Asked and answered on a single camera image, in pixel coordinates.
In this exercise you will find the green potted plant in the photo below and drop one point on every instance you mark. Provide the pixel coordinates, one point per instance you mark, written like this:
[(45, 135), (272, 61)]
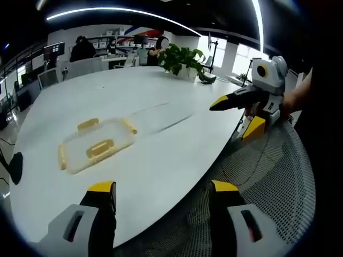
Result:
[(178, 56)]

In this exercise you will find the black computer monitor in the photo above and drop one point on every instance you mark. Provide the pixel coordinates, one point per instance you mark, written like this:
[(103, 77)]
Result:
[(54, 51)]

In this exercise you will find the long ceiling light strip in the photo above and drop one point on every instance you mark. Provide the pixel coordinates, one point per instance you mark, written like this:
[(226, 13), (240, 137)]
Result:
[(120, 12)]

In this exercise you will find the curved ceiling light strip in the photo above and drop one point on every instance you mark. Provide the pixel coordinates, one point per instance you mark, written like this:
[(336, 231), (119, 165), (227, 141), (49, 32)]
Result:
[(259, 24)]

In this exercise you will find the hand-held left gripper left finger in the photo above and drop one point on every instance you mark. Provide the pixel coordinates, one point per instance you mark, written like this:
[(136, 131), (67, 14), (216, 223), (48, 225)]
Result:
[(72, 217)]

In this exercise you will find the white office chair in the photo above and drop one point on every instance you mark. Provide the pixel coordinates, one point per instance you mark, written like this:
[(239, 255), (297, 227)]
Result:
[(130, 61), (48, 77)]

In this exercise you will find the person's right hand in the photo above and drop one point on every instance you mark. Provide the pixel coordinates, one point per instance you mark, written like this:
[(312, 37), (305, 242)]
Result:
[(253, 109)]

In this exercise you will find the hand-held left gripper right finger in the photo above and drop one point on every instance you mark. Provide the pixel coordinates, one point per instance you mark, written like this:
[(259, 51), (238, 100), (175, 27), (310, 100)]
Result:
[(235, 217)]

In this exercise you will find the clear container lid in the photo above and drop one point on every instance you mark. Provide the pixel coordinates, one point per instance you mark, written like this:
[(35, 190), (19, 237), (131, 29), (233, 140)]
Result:
[(80, 144)]

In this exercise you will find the black flat object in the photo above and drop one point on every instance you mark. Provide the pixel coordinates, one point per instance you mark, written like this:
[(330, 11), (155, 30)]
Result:
[(16, 167)]

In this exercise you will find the grey mesh office chair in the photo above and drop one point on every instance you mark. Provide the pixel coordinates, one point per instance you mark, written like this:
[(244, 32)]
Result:
[(273, 166)]

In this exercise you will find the white storage shelf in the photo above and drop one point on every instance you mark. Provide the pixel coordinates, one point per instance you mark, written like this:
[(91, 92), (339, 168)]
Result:
[(126, 37)]

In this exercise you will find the black monitor stand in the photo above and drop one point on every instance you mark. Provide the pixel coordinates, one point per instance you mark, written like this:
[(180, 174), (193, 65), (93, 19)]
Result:
[(213, 53)]

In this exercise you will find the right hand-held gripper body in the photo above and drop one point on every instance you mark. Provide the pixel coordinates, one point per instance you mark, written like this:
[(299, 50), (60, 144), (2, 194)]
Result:
[(270, 80)]

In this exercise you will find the black tripod stand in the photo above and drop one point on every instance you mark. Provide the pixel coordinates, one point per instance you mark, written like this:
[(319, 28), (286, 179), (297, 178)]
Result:
[(246, 75)]

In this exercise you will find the white plant pot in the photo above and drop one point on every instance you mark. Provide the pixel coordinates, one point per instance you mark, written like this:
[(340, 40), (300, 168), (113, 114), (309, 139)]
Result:
[(186, 72)]

